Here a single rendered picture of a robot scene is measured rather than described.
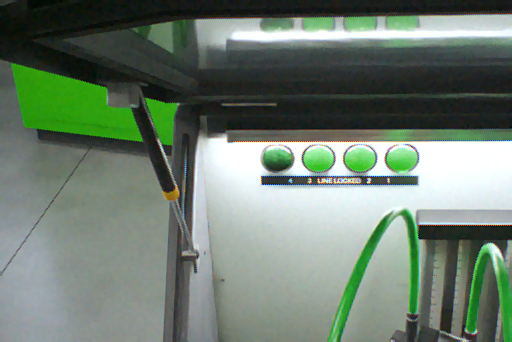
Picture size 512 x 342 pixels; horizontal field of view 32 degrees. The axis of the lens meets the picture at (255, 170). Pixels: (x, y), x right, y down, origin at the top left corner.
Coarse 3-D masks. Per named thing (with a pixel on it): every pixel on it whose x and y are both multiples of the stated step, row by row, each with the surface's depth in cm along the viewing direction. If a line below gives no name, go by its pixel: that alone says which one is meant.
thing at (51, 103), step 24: (24, 72) 400; (24, 96) 407; (48, 96) 403; (72, 96) 399; (96, 96) 395; (24, 120) 415; (48, 120) 411; (72, 120) 406; (96, 120) 402; (120, 120) 398; (168, 120) 390; (96, 144) 415; (120, 144) 410; (144, 144) 406; (168, 144) 397
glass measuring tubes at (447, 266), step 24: (432, 216) 131; (456, 216) 131; (480, 216) 131; (504, 216) 131; (432, 240) 132; (456, 240) 132; (480, 240) 132; (504, 240) 131; (432, 264) 135; (456, 264) 135; (432, 288) 139; (456, 288) 139; (432, 312) 142; (456, 312) 142; (480, 312) 141; (480, 336) 144
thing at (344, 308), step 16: (400, 208) 113; (384, 224) 107; (368, 240) 105; (416, 240) 124; (368, 256) 104; (416, 256) 126; (352, 272) 103; (416, 272) 128; (352, 288) 101; (416, 288) 130; (416, 304) 132; (336, 320) 100; (336, 336) 99
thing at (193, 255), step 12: (144, 96) 93; (132, 108) 94; (144, 108) 94; (144, 120) 95; (144, 132) 97; (156, 132) 98; (156, 144) 99; (156, 156) 101; (156, 168) 103; (168, 168) 104; (168, 180) 105; (168, 192) 107; (180, 216) 113; (192, 252) 121
